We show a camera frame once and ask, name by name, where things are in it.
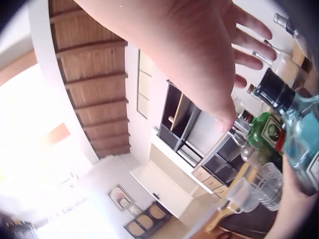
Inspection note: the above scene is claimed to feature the green glass bottle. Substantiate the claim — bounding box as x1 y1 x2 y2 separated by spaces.
240 111 287 161

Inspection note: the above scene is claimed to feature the framed wall picture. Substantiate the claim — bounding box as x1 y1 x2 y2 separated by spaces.
107 184 135 212

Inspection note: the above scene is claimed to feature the swing-top glass bottle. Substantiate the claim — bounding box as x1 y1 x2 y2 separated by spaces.
227 117 252 161

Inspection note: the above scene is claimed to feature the person's right index finger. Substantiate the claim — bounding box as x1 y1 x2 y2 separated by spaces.
235 74 247 88

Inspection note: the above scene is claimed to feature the blue glass bottle black cap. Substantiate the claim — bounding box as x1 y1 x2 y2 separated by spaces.
254 68 319 197

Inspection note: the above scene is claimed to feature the person's left hand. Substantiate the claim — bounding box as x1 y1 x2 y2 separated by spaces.
280 159 319 219

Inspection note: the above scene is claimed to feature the person's right middle finger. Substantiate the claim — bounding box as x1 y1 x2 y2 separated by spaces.
235 56 264 72

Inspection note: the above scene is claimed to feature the tall narrow window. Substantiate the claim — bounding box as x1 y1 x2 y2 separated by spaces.
136 49 153 119

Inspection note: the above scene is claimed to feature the person's right ring finger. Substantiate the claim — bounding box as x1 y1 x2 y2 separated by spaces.
232 27 277 60

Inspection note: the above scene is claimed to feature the person's right hand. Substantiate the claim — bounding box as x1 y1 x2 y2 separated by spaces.
74 0 277 133

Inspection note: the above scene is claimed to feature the black cabinet with wicker panels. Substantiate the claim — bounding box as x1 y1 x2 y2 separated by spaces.
123 202 173 237

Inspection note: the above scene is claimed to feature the wooden cutting board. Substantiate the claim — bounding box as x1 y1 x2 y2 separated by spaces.
206 159 258 234

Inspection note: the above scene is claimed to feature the black open shelf unit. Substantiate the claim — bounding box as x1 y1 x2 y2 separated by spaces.
157 80 203 153

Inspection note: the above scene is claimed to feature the cork-stoppered glass bottle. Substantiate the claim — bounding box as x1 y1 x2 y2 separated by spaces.
247 84 262 99

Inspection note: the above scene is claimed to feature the person's right thumb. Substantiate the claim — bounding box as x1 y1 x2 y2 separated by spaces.
194 92 237 133

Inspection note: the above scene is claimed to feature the person's right little finger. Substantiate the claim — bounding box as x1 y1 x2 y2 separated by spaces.
231 2 273 38

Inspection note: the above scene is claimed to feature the grey and wood drawer unit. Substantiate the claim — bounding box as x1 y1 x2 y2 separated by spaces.
191 134 247 199

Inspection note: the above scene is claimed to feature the clear plastic measuring cup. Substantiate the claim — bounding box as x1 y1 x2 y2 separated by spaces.
226 178 261 215

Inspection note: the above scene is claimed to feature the clear ribbed glass tumbler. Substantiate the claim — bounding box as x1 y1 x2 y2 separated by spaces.
254 162 284 212

